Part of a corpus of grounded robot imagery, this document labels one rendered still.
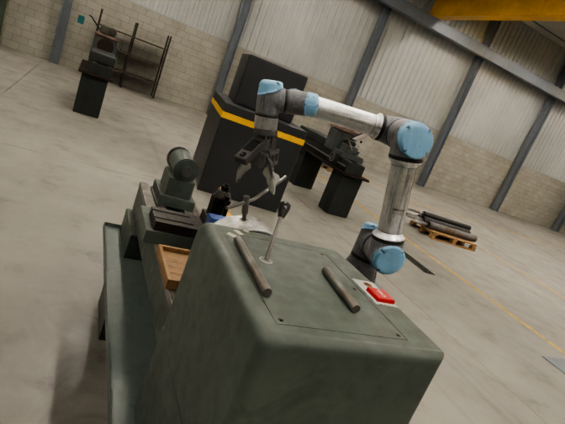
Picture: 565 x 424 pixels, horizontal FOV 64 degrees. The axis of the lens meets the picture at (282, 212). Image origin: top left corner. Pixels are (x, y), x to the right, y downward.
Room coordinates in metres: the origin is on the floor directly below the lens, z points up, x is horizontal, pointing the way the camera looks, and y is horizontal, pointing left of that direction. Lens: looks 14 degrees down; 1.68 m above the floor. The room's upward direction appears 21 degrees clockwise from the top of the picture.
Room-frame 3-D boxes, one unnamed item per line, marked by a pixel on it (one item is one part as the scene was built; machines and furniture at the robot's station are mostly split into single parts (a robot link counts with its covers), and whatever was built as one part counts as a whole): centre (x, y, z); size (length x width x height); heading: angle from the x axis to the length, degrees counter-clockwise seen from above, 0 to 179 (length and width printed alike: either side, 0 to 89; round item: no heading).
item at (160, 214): (2.02, 0.34, 0.95); 0.43 x 0.18 x 0.04; 117
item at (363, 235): (1.72, -0.37, 1.27); 0.13 x 0.12 x 0.14; 13
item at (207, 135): (7.08, 0.93, 0.98); 1.81 x 1.22 x 1.95; 19
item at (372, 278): (1.73, -0.37, 1.15); 0.15 x 0.15 x 0.10
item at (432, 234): (9.65, -3.37, 0.07); 1.24 x 0.86 x 0.14; 113
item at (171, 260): (1.72, 0.21, 0.88); 0.36 x 0.30 x 0.04; 117
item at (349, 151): (8.72, -0.50, 0.84); 2.28 x 0.91 x 1.67; 27
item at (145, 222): (2.07, 0.35, 0.89); 0.53 x 0.30 x 0.06; 117
